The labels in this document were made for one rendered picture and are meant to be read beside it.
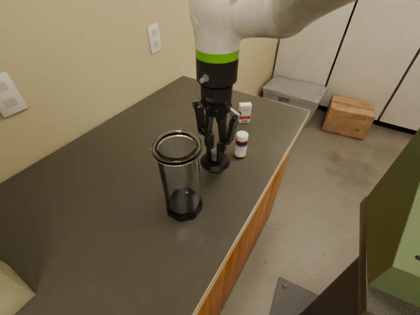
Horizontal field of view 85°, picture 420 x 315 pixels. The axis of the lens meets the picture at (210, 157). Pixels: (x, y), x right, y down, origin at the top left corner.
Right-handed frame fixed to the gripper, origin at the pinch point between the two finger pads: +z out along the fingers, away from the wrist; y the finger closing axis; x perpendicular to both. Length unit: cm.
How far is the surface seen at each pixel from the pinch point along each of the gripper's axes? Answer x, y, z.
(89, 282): -42.3, -6.3, 10.4
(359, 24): 229, 16, 10
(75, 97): -5, -57, -2
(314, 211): 82, 40, 104
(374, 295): -12.3, 46.4, 10.3
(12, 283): -50, -14, 3
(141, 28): 33, -57, -17
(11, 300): -52, -14, 6
